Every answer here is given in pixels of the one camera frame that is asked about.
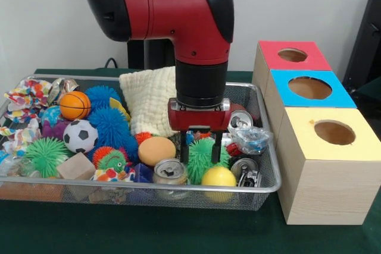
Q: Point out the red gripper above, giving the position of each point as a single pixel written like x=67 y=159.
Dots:
x=198 y=118

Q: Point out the cream and mint cloth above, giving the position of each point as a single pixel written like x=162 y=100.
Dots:
x=149 y=102

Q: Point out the multicoloured spiky caterpillar toy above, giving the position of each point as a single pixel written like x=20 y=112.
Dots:
x=111 y=159

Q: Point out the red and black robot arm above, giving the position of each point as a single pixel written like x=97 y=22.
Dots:
x=178 y=13

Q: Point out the wooden box with three holes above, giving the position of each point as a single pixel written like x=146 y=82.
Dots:
x=327 y=188

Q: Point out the large green spiky ball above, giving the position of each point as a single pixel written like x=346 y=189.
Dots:
x=202 y=156

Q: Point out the yellow ball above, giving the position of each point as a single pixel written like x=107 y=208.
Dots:
x=218 y=181

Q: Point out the silver top drink can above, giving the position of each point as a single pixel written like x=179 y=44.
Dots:
x=170 y=173

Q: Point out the round orange sponge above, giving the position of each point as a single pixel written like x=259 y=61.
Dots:
x=156 y=151

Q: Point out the blue spiky toy with eyes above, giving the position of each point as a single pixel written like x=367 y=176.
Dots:
x=111 y=126

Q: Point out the dark green tablecloth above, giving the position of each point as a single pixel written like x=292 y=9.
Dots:
x=372 y=93
x=149 y=233

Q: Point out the blue spiky rubber ball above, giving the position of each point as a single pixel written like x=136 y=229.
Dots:
x=101 y=96

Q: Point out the black and white soccer ball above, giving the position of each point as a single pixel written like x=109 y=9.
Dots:
x=80 y=136

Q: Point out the orange toy basketball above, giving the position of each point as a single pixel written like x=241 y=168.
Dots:
x=75 y=105

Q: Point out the green spiky rubber toy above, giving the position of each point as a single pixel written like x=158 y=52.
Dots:
x=44 y=156

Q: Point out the black monitor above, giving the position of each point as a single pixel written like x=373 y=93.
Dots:
x=369 y=43

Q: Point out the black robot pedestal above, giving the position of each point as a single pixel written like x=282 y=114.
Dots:
x=143 y=54

